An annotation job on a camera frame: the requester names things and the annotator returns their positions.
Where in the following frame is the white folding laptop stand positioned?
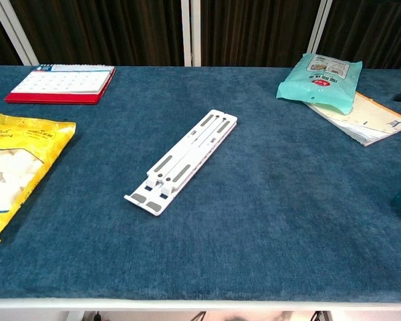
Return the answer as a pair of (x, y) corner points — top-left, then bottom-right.
(123, 108), (238, 217)

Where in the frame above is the blue fabric table mat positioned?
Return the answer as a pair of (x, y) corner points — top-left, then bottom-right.
(0, 65), (401, 302)

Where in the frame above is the red desk calendar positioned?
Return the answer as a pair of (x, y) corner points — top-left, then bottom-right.
(5, 63), (117, 105)

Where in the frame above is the orange white booklet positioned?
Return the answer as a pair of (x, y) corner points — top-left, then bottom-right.
(303, 92), (401, 147)

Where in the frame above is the teal wet wipes pack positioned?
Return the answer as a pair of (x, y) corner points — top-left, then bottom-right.
(275, 52), (363, 116)

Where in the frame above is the yellow marshmallow bag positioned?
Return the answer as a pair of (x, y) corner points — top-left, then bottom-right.
(0, 110), (77, 244)

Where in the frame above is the white partition post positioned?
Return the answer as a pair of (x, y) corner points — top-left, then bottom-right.
(307, 0), (333, 58)
(181, 0), (202, 67)
(0, 0), (40, 66)

